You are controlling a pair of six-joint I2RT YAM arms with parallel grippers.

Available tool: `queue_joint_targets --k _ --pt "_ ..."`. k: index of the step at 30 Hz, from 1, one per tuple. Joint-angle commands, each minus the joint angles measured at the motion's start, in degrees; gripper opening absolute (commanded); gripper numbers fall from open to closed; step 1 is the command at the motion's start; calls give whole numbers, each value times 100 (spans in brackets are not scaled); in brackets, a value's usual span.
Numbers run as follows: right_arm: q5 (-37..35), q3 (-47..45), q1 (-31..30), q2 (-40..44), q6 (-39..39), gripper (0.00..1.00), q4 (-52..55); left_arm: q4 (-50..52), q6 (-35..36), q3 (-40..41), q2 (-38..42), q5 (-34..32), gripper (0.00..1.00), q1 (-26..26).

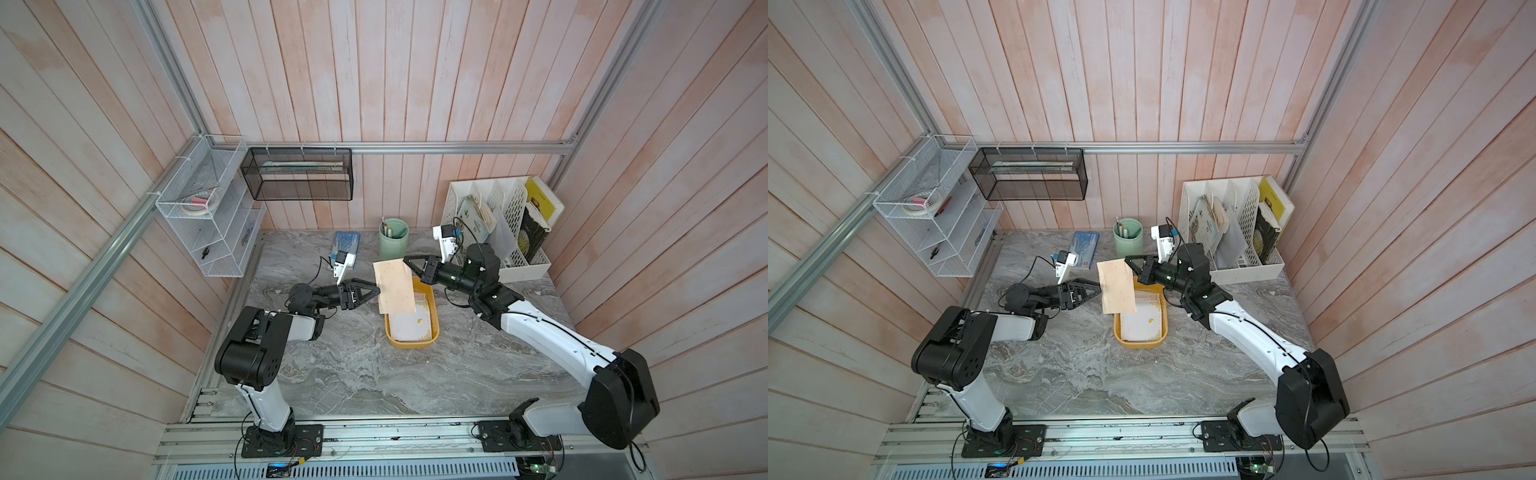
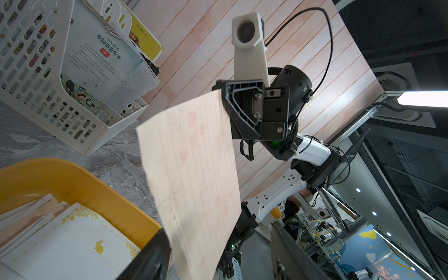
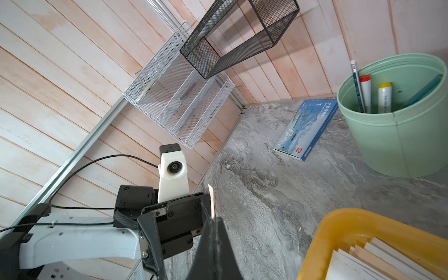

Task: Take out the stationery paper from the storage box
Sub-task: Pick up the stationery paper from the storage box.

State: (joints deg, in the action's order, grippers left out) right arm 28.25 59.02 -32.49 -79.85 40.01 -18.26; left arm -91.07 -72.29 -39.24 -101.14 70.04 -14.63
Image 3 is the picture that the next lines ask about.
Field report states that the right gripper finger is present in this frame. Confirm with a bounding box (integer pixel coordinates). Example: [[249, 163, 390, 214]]
[[187, 217, 243, 280]]

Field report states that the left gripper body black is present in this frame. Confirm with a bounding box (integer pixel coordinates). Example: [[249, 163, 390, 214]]
[[137, 192, 211, 280]]

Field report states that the yellow plastic storage box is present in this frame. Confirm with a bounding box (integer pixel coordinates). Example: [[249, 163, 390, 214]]
[[297, 208, 448, 280]]

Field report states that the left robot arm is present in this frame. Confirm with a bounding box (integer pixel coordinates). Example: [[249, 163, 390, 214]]
[[1, 185, 214, 280]]

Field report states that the stack of stationery paper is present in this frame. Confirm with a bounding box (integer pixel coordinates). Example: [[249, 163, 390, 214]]
[[325, 238, 439, 280]]

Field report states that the blue booklet on table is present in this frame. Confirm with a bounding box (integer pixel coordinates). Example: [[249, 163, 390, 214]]
[[273, 100, 338, 162]]

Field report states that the pencil in cup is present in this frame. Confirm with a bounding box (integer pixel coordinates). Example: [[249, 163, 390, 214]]
[[350, 59, 366, 113]]

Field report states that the green pen holder cup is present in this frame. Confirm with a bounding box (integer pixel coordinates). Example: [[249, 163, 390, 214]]
[[337, 53, 448, 178]]

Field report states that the red cap marker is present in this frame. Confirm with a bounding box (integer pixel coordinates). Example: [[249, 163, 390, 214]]
[[360, 75, 372, 114]]

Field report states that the yellow cap marker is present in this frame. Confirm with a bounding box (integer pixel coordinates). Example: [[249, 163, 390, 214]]
[[378, 82, 392, 114]]

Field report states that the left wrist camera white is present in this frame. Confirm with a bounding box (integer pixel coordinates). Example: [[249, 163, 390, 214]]
[[157, 143, 190, 203]]

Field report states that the white mesh wall shelf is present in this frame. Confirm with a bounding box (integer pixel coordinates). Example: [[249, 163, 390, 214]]
[[124, 22, 235, 149]]

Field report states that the black mesh wall basket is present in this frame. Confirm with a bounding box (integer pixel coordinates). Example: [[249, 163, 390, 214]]
[[180, 1, 300, 79]]

